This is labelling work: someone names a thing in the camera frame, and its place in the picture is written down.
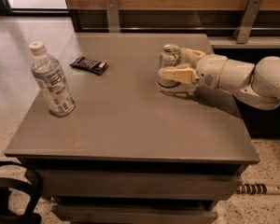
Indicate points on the black strap bag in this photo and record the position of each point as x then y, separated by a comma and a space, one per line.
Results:
34, 191

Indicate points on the clear plastic water bottle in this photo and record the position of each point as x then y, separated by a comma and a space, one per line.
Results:
50, 77

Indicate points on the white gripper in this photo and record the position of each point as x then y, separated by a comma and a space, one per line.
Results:
209, 68

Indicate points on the right metal wall bracket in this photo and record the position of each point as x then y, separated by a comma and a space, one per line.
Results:
243, 31

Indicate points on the metal wall bracket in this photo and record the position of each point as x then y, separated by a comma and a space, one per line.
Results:
243, 31
112, 13

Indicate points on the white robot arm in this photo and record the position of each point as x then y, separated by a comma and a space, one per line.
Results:
257, 85

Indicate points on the left metal wall bracket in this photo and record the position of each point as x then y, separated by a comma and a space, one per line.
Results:
112, 13

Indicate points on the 7up soda can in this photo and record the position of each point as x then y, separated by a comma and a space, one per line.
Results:
170, 55

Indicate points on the grey drawer cabinet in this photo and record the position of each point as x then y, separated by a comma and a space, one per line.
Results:
124, 121

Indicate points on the black snack wrapper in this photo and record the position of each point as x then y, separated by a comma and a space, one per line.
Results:
89, 65

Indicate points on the upper grey drawer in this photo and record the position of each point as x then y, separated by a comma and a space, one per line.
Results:
138, 185

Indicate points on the grey drawer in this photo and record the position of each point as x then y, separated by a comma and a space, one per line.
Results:
138, 185
121, 215

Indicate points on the lower grey drawer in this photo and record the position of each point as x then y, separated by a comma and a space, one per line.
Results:
121, 215

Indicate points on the striped white cylinder on floor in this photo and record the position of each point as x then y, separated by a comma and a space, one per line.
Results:
254, 189

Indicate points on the grey side ledge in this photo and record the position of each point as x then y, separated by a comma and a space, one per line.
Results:
254, 42

